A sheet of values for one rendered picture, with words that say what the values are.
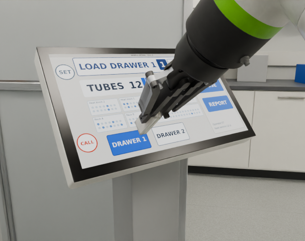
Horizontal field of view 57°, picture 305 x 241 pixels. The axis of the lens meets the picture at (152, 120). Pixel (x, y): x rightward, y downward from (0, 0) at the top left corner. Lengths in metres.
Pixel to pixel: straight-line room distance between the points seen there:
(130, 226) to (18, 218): 1.17
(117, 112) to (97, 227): 1.15
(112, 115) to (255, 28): 0.38
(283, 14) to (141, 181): 0.55
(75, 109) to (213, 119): 0.36
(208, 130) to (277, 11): 0.46
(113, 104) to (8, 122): 1.10
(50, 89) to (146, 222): 0.44
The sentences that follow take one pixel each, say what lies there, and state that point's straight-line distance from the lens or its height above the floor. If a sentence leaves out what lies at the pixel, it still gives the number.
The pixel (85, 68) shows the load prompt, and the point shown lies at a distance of 0.66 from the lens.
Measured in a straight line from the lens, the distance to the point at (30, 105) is 1.57.
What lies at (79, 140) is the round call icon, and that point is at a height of 1.02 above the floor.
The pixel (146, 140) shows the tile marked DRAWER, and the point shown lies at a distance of 0.61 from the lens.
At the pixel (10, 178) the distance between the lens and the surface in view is 1.78.
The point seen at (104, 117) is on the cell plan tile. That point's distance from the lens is 0.60.
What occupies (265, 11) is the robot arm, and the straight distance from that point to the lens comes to 0.31.
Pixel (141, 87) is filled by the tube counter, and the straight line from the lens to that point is 0.68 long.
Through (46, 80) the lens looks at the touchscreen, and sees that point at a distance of 0.62.
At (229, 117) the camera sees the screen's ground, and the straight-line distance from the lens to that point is 0.79.
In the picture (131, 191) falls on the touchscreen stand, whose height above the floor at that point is 0.84.
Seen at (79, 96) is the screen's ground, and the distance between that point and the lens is 0.61.
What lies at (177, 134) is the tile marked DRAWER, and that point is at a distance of 0.66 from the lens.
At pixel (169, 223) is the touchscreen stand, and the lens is 0.86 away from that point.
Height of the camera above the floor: 1.19
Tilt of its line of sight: 14 degrees down
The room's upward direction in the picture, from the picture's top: straight up
